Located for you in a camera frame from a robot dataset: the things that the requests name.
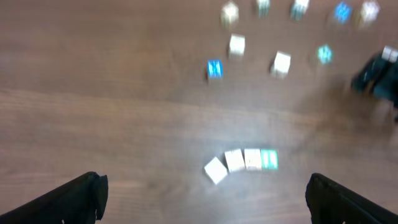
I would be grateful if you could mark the yellow O wooden block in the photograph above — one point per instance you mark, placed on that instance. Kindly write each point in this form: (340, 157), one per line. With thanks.
(367, 14)

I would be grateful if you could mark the green-edged picture wooden block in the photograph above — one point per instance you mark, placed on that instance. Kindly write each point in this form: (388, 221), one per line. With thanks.
(234, 160)

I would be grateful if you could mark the blue-top wooden block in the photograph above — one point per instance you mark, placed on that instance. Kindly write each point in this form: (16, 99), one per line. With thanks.
(342, 12)

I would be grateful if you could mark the green 7 wooden block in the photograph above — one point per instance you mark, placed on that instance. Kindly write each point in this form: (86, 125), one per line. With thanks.
(269, 159)

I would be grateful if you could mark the blue D wooden block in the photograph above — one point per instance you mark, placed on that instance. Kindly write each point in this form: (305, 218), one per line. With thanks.
(281, 64)

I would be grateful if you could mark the yellow-edged wooden block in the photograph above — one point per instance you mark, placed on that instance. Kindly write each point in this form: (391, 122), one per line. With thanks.
(229, 15)

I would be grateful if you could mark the red Y wooden block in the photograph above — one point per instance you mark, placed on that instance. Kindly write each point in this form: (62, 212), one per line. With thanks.
(252, 158)

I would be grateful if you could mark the green J wooden block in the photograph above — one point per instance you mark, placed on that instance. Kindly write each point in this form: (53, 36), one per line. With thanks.
(298, 9)

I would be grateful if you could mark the blue X wooden block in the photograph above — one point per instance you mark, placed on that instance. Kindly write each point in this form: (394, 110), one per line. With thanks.
(214, 69)

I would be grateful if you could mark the plain globe wooden block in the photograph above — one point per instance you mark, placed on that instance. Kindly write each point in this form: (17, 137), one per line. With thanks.
(236, 47)

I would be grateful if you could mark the green 4 wooden block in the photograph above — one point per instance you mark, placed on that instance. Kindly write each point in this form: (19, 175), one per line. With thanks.
(324, 54)

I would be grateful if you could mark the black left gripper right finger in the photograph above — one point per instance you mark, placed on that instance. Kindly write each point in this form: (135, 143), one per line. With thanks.
(329, 203)

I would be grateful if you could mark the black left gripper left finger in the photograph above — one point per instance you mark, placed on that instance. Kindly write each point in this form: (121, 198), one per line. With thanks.
(81, 200)

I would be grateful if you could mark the green K wooden block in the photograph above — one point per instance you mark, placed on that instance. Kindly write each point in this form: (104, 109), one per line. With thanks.
(262, 7)

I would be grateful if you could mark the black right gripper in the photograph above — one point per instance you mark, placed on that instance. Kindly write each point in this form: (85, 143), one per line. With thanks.
(379, 78)

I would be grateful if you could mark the yellow-top wooden block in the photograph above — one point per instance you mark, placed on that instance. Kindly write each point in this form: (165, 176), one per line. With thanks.
(215, 170)

